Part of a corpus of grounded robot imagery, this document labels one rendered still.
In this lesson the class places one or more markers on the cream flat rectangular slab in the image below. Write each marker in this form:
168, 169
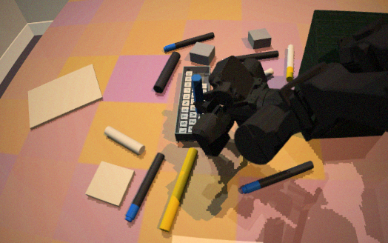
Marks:
63, 95

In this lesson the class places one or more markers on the white cylinder with yellow end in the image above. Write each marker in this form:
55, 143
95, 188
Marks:
290, 62
268, 72

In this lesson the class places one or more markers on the dark grey cylinder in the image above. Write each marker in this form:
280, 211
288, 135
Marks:
167, 72

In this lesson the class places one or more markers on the black marker with blue cap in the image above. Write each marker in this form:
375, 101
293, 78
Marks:
145, 186
267, 181
257, 56
190, 41

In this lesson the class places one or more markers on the cream cylinder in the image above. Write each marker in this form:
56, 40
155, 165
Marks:
125, 140

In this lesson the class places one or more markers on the black keyboard with white keys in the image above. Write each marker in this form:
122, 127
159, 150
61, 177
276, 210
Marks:
186, 114

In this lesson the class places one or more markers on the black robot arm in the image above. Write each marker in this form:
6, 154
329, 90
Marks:
356, 89

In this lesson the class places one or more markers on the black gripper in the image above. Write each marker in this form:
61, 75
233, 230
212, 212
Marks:
212, 129

